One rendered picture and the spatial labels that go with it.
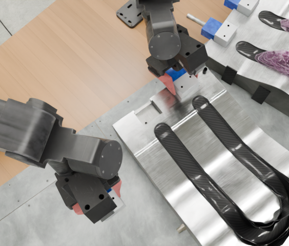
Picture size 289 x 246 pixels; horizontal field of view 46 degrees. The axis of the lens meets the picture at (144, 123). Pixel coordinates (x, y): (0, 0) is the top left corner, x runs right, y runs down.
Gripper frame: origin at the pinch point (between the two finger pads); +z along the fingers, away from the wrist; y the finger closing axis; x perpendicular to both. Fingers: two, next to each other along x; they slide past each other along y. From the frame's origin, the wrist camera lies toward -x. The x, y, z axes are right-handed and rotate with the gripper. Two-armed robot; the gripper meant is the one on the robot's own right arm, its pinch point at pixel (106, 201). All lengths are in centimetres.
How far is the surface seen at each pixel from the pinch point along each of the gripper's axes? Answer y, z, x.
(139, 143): 12.6, 2.2, 9.0
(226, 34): 45.8, -1.7, 17.5
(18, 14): 12, 22, 162
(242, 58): 45.9, 3.8, 12.9
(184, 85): 28.2, -2.1, 11.1
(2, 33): -2, 25, 157
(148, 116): 18.4, 2.4, 14.3
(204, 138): 24.7, 6.3, 2.3
